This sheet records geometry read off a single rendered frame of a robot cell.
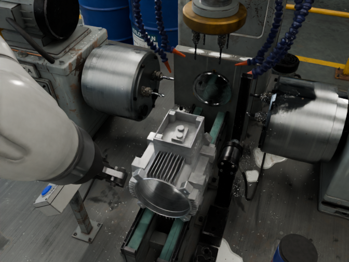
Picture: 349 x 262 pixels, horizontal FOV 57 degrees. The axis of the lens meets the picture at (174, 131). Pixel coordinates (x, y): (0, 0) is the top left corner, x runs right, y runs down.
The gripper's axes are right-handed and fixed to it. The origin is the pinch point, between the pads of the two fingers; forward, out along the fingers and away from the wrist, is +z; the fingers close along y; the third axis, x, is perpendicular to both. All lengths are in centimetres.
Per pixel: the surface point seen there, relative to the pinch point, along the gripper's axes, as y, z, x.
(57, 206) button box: 14.9, 8.1, 10.1
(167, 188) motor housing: -4.1, 29.0, -2.8
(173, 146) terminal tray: -6.3, 12.3, -12.0
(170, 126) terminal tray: -2.1, 18.1, -18.3
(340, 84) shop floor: -81, 220, -148
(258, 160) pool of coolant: -27, 58, -25
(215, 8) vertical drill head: -6, 8, -50
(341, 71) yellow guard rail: -81, 230, -167
